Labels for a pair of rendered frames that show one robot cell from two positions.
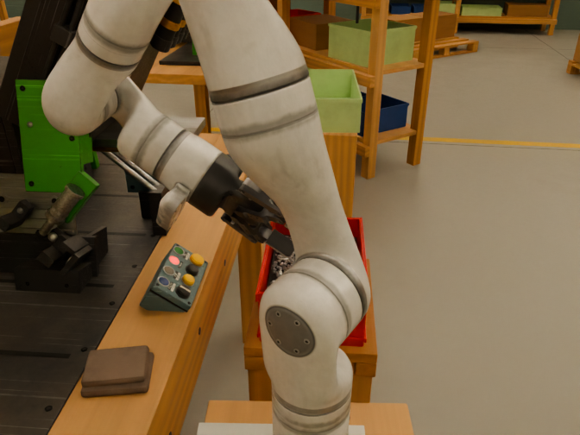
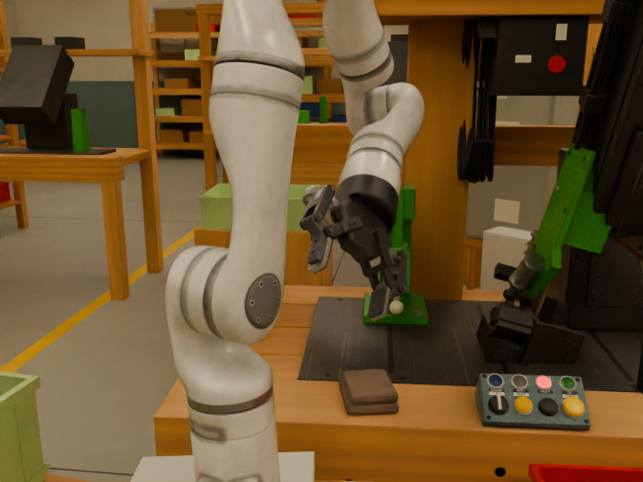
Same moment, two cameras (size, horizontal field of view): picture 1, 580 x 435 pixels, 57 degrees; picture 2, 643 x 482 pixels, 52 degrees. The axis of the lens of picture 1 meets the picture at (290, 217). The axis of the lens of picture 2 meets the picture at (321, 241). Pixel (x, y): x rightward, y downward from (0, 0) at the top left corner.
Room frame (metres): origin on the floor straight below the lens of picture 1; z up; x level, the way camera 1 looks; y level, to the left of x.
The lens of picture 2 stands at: (0.55, -0.67, 1.39)
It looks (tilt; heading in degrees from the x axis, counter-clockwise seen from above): 14 degrees down; 90
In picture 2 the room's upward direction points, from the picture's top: straight up
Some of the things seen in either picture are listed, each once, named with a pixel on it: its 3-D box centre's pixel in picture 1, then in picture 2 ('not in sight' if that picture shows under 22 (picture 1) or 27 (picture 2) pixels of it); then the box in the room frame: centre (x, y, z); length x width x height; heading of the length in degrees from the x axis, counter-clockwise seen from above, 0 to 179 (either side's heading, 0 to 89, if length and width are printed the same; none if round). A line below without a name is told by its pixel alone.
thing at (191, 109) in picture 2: not in sight; (237, 90); (-0.81, 10.30, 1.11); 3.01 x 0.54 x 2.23; 172
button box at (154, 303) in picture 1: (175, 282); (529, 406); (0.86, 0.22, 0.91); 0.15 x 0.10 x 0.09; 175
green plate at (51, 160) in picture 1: (59, 131); (580, 207); (0.99, 0.45, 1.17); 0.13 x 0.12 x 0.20; 175
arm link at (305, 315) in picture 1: (312, 335); (223, 328); (0.44, -0.02, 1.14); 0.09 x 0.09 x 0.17; 55
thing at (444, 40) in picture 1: (425, 34); not in sight; (7.56, -1.84, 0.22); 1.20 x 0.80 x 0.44; 122
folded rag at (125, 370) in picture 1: (117, 369); (367, 390); (0.62, 0.27, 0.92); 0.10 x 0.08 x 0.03; 96
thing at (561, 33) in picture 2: not in sight; (534, 56); (0.98, 0.72, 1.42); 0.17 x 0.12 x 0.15; 175
